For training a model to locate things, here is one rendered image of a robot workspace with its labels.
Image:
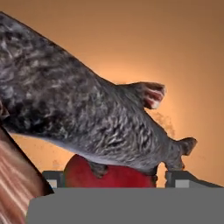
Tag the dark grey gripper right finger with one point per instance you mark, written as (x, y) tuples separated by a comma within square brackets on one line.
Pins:
[(182, 179)]

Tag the red mango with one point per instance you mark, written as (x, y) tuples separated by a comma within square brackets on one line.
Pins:
[(116, 178)]

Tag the orange bowl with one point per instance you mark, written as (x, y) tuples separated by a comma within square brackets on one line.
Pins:
[(163, 43)]

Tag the grey speckled fish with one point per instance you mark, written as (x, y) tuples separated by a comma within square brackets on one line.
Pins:
[(87, 110)]

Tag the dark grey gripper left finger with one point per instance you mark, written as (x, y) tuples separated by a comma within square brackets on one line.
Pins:
[(55, 178)]

